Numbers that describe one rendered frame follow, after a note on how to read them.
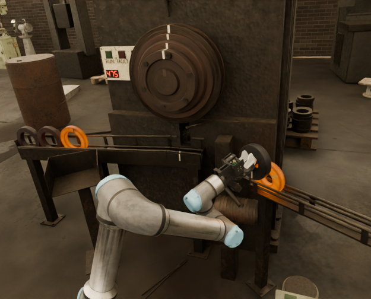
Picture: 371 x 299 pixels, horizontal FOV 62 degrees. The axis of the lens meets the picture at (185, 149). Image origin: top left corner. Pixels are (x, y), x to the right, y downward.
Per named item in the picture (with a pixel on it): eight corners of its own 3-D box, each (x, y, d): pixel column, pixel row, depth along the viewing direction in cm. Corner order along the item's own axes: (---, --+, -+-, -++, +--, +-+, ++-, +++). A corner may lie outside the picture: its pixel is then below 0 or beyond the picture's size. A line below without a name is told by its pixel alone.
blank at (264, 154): (243, 139, 133) (238, 140, 132) (272, 148, 121) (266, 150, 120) (244, 171, 139) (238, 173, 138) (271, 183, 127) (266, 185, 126)
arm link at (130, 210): (132, 203, 80) (251, 226, 109) (117, 186, 89) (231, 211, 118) (115, 243, 81) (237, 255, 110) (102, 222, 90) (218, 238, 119)
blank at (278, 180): (266, 194, 147) (261, 197, 145) (252, 164, 147) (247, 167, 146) (291, 189, 133) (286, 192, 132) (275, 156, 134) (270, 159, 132)
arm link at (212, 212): (213, 239, 118) (206, 220, 112) (197, 224, 127) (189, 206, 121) (229, 227, 120) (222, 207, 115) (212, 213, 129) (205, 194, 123)
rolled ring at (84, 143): (54, 130, 194) (58, 129, 196) (69, 156, 200) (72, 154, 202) (76, 124, 185) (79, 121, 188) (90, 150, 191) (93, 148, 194)
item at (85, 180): (78, 253, 203) (48, 156, 170) (118, 243, 208) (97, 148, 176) (76, 277, 185) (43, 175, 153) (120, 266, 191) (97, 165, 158)
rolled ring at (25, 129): (32, 127, 198) (36, 125, 201) (12, 128, 205) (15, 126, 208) (43, 152, 206) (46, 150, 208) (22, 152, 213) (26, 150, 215)
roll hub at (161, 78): (146, 106, 156) (139, 48, 143) (200, 109, 147) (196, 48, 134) (142, 110, 151) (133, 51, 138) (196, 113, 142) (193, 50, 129)
